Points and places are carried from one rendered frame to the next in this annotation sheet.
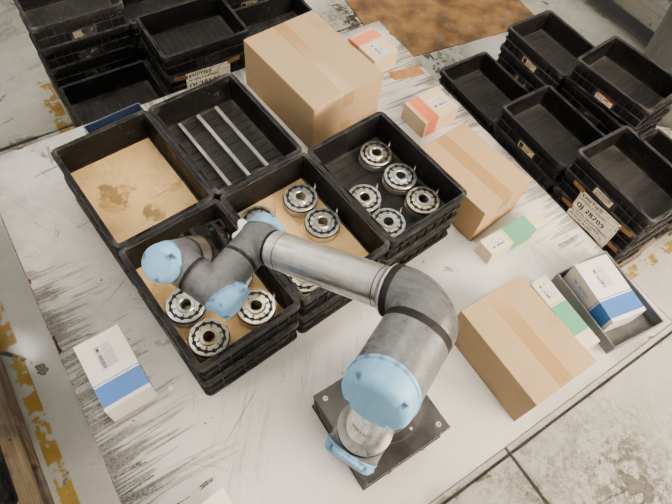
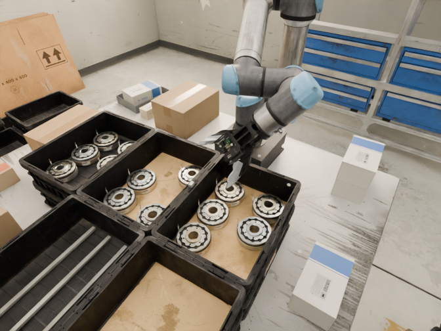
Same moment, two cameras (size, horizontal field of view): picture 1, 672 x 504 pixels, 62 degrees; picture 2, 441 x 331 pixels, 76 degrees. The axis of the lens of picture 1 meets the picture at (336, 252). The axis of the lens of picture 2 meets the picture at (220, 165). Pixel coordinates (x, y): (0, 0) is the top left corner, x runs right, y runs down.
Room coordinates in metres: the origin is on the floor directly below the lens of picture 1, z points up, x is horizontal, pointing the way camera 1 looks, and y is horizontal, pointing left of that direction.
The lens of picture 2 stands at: (0.79, 0.83, 1.57)
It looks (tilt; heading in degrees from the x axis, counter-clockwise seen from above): 41 degrees down; 256
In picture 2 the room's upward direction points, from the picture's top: straight up
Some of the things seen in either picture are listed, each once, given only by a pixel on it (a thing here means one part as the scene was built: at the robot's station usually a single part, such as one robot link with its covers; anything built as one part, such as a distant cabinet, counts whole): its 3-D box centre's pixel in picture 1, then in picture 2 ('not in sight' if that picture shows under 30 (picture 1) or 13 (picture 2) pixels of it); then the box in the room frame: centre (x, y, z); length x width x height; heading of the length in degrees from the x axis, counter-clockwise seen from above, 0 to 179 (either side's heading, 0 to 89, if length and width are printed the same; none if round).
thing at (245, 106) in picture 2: not in sight; (251, 105); (0.41, -0.17, 0.97); 0.13 x 0.12 x 0.14; 156
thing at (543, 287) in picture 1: (560, 315); (159, 106); (0.79, -0.69, 0.73); 0.24 x 0.06 x 0.06; 38
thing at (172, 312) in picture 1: (185, 305); (254, 230); (0.57, 0.36, 0.86); 0.10 x 0.10 x 0.01
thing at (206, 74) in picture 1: (209, 80); not in sight; (1.85, 0.68, 0.41); 0.31 x 0.02 x 0.16; 131
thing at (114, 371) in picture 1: (116, 372); (321, 282); (0.40, 0.51, 0.75); 0.20 x 0.12 x 0.09; 43
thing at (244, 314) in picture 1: (256, 306); (230, 190); (0.60, 0.18, 0.86); 0.10 x 0.10 x 0.01
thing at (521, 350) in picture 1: (517, 346); (187, 108); (0.64, -0.54, 0.78); 0.30 x 0.22 x 0.16; 41
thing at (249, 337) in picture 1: (208, 279); (231, 207); (0.63, 0.31, 0.92); 0.40 x 0.30 x 0.02; 46
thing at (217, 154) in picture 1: (226, 143); (55, 279); (1.12, 0.39, 0.87); 0.40 x 0.30 x 0.11; 46
